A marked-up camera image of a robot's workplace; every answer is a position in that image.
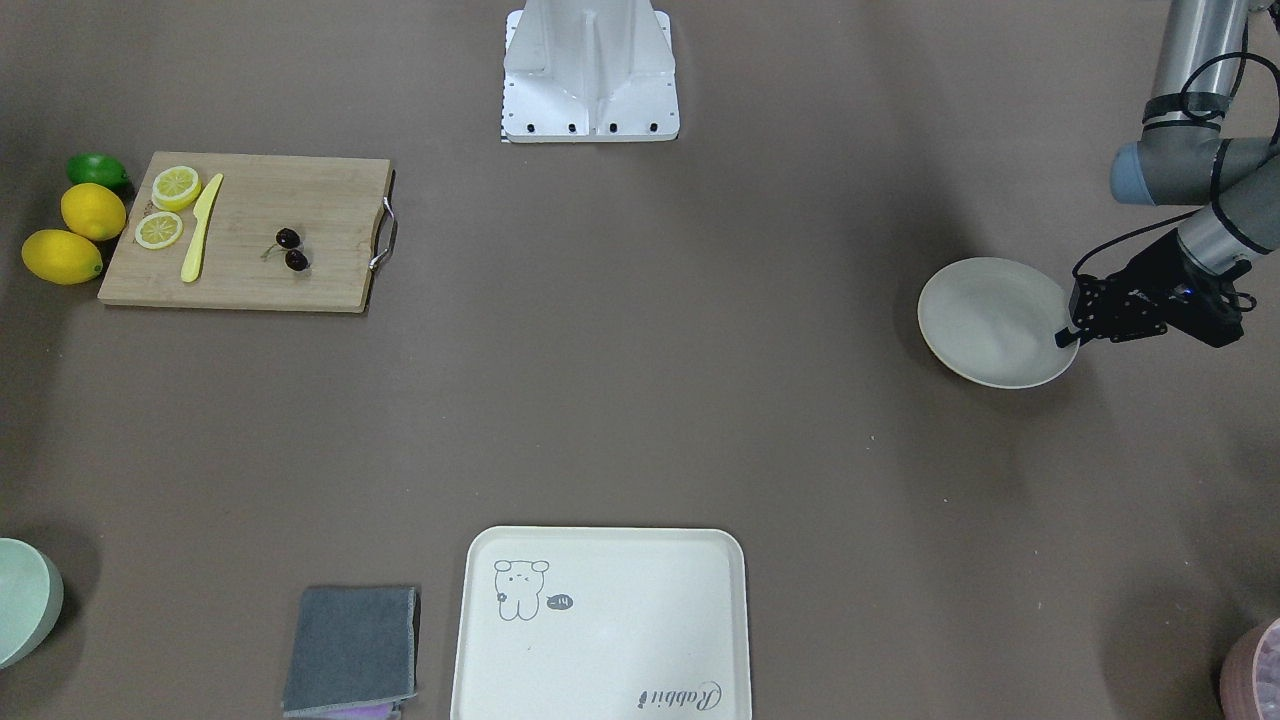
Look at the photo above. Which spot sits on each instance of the mint green bowl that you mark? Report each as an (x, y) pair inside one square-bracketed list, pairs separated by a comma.
[(32, 594)]

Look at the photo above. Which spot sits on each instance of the whole yellow lemon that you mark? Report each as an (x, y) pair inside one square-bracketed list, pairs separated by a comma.
[(93, 211), (61, 257)]

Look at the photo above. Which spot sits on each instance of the yellow plastic knife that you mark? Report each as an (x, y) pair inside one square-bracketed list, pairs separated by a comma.
[(193, 261)]

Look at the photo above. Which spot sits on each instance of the lemon half slice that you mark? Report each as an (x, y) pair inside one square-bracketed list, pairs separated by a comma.
[(159, 230), (175, 188)]

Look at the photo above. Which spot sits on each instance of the pink bowl with ice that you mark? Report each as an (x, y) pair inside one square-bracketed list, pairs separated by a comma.
[(1249, 678)]

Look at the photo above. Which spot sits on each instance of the grey folded cloth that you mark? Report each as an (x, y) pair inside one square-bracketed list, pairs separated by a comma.
[(353, 654)]

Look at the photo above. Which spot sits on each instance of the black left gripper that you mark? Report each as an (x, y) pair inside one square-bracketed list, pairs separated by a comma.
[(1150, 272)]

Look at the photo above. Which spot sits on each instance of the green lime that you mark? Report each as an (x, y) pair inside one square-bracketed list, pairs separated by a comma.
[(98, 168)]

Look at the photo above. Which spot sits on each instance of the bamboo cutting board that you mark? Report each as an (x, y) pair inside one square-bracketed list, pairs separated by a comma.
[(340, 207)]

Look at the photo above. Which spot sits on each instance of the cream rabbit tray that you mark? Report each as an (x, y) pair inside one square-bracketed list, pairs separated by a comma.
[(603, 623)]

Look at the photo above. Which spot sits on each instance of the dark red cherry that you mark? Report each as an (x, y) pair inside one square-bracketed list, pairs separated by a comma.
[(287, 239), (295, 260)]

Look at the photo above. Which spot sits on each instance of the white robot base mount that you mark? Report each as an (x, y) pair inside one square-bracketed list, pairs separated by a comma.
[(589, 72)]

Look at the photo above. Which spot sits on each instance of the beige round plate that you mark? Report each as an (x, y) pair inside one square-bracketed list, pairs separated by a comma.
[(994, 322)]

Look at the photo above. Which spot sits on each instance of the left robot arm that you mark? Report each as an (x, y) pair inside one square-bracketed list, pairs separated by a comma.
[(1229, 185)]

